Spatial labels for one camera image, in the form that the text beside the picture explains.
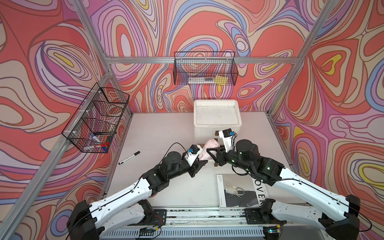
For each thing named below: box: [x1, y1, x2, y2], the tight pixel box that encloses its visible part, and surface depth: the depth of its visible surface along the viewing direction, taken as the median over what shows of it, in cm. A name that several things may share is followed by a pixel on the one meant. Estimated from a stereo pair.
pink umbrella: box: [198, 138, 220, 160], surface depth 66 cm
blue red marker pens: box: [90, 134, 111, 152], surface depth 68 cm
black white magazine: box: [216, 173, 269, 208], surface depth 78 cm
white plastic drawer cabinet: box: [193, 99, 242, 145], surface depth 88 cm
